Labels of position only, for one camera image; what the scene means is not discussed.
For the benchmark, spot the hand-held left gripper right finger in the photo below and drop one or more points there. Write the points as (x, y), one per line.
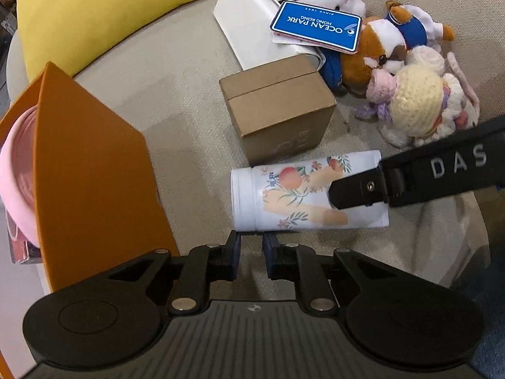
(269, 254)

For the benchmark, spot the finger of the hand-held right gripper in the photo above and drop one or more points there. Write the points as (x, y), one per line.
(355, 189)

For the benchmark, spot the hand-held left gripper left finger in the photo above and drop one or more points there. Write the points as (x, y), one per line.
(235, 254)

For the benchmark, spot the white floral tumbler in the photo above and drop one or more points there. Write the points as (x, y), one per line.
(284, 197)

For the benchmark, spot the crochet bunny with bouquet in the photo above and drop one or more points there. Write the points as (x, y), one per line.
(418, 94)

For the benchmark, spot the small brown cardboard box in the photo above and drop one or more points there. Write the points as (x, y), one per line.
(276, 114)

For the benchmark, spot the brown dog plush blue outfit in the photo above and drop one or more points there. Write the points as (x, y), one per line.
(378, 47)

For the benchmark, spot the orange cardboard box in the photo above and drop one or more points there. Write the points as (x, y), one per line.
(90, 166)

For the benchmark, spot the blue tag card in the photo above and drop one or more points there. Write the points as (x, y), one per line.
(315, 23)

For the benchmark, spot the white long box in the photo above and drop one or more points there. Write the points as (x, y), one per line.
(244, 15)

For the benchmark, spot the dark red packet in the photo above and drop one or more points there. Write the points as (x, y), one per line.
(19, 250)

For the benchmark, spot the pink fabric bag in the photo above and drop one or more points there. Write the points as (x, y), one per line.
(17, 173)

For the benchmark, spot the beige sofa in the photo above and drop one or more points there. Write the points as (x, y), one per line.
(177, 67)

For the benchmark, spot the yellow pillow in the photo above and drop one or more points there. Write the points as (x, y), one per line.
(98, 8)

